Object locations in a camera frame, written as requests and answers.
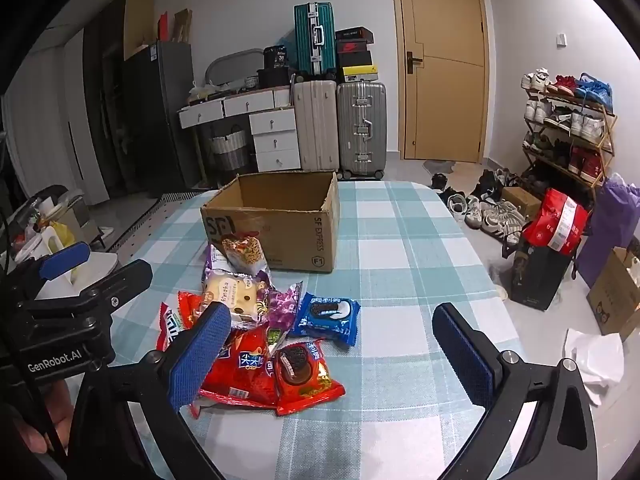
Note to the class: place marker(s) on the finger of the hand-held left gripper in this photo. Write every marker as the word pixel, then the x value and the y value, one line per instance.
pixel 127 280
pixel 65 260

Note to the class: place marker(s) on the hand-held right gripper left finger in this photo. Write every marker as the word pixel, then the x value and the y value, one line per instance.
pixel 200 355

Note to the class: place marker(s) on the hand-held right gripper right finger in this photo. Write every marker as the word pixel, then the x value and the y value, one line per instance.
pixel 465 355

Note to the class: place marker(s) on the red white snack packet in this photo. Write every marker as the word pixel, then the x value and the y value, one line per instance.
pixel 170 327

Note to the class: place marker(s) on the large red snack packet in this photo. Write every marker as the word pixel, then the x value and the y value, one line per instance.
pixel 240 370

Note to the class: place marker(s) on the cream spotted cake packet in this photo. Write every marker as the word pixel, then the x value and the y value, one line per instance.
pixel 232 295

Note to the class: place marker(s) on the small green candy packet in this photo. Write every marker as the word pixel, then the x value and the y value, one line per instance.
pixel 274 336

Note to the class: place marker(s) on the purple white snack packet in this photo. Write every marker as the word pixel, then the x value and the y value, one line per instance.
pixel 214 258

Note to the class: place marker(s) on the purple candy packet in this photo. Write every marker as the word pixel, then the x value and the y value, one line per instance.
pixel 285 305

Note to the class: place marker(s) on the red cookie packet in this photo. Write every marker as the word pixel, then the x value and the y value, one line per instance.
pixel 302 367

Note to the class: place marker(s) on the orange noodle snack packet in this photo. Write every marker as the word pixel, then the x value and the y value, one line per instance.
pixel 242 252

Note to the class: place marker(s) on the blue cookie packet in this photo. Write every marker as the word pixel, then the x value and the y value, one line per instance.
pixel 327 317

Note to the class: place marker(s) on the brown cardboard box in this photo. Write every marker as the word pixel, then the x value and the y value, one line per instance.
pixel 280 230

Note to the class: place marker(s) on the person's left hand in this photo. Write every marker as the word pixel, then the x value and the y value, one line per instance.
pixel 60 410

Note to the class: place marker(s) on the yellow plastic bag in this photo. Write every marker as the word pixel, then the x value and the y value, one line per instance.
pixel 64 235

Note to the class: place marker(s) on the white kettle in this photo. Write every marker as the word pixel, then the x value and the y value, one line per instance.
pixel 37 250

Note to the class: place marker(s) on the white slipper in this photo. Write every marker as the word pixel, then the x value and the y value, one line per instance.
pixel 102 233

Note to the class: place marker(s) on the grey storage bin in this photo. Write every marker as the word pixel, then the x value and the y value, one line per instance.
pixel 75 215

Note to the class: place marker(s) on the black shopping bag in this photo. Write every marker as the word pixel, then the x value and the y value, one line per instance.
pixel 537 280

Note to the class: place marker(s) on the white plastic bag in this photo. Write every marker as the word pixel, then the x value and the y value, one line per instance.
pixel 597 360

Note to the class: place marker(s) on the white cabinet panel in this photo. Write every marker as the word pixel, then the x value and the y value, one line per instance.
pixel 80 125

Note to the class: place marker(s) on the scattered sneaker pile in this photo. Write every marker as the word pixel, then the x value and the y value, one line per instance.
pixel 492 212

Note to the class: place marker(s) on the dark glass wardrobe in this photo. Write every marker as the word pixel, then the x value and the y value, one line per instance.
pixel 107 110

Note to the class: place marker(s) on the red paper bag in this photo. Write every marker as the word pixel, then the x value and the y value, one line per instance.
pixel 552 225

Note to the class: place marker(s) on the small brown carton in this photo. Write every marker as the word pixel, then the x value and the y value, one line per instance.
pixel 520 202

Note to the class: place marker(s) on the woven laundry basket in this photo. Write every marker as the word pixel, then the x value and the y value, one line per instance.
pixel 229 152

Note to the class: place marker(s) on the black refrigerator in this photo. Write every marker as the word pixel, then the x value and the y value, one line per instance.
pixel 160 115

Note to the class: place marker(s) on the grey floor cloth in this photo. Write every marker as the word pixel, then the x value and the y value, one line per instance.
pixel 440 165

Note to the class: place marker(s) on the pale plastic bag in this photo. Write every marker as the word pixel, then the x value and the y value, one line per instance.
pixel 200 92

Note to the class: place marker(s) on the purple bag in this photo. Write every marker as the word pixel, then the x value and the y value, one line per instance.
pixel 615 215

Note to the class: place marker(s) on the white drawer desk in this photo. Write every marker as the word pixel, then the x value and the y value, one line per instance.
pixel 272 125

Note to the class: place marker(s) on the small white basket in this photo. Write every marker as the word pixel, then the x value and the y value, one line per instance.
pixel 251 80

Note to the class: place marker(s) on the grey oval mirror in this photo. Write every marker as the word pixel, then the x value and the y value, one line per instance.
pixel 235 62

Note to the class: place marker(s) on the cream suitcase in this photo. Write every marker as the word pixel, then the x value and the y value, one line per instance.
pixel 315 125

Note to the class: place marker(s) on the light wood panel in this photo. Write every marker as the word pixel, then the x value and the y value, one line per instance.
pixel 137 25

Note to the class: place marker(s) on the silver suitcase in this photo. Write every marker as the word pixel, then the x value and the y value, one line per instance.
pixel 361 130

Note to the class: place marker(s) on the red folder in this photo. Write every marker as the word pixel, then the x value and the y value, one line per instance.
pixel 163 25

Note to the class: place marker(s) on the black tub white label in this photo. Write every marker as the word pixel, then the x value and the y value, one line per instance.
pixel 276 57

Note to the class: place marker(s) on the wooden door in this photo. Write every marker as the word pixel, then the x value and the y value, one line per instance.
pixel 445 85

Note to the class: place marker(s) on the wooden shoe rack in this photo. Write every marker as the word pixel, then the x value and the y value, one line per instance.
pixel 580 103

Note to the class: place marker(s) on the blue plastic bag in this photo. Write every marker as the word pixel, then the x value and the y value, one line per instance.
pixel 289 42

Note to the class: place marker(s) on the shelved sneaker collection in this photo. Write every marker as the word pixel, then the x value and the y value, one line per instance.
pixel 592 90

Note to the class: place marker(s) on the yellow black shoe box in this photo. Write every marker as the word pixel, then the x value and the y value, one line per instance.
pixel 357 73

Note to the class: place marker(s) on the teal suitcase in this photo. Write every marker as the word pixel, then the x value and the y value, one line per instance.
pixel 315 35

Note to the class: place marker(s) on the plain black shoe box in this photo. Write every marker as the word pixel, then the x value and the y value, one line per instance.
pixel 356 59

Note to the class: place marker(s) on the black shoe box red label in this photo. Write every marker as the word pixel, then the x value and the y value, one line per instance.
pixel 354 35

